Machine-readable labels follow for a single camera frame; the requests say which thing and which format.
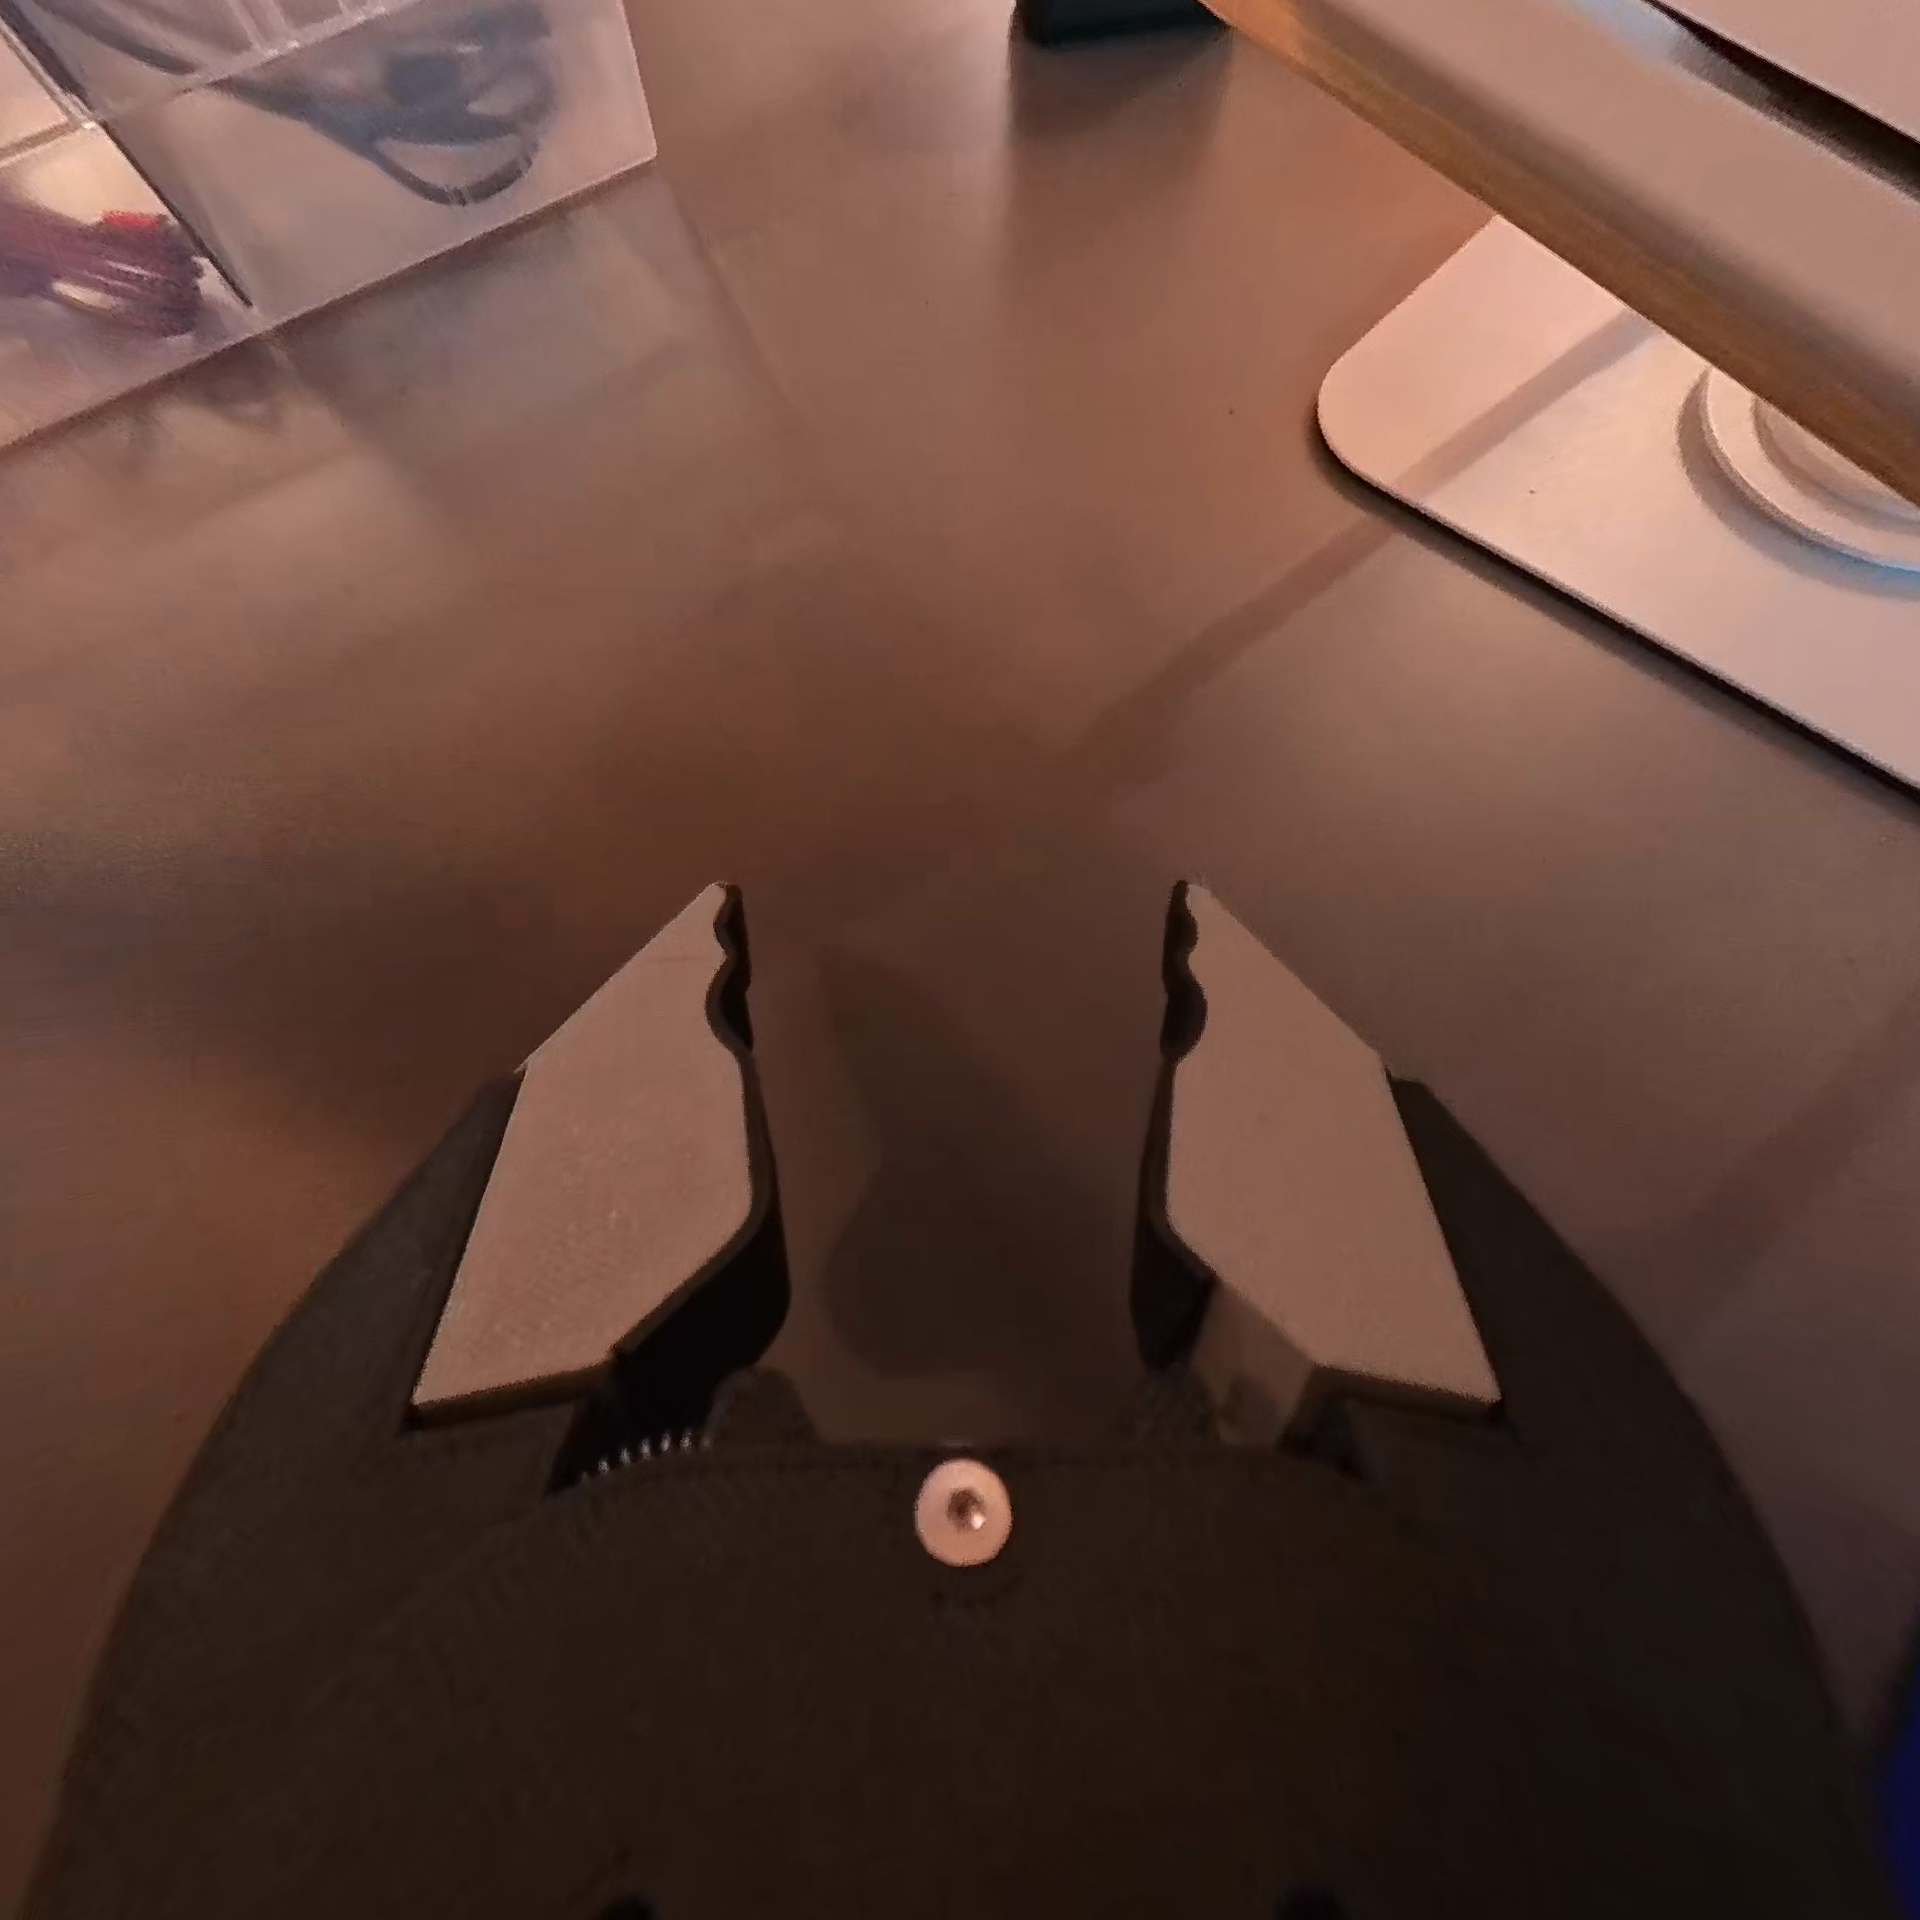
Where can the small black camera device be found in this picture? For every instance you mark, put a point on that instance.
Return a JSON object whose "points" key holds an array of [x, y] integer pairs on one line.
{"points": [[1111, 18]]}

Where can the clear acrylic box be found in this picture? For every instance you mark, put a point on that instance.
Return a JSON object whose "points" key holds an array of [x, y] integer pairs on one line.
{"points": [[570, 91]]}

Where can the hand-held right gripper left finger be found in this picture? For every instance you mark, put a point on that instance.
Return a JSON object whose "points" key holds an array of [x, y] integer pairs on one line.
{"points": [[614, 1185]]}

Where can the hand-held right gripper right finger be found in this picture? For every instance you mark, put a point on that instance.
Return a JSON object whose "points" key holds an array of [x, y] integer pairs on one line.
{"points": [[1305, 1185]]}

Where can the wooden display board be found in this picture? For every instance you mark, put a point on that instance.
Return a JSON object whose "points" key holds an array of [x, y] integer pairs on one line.
{"points": [[1574, 180]]}

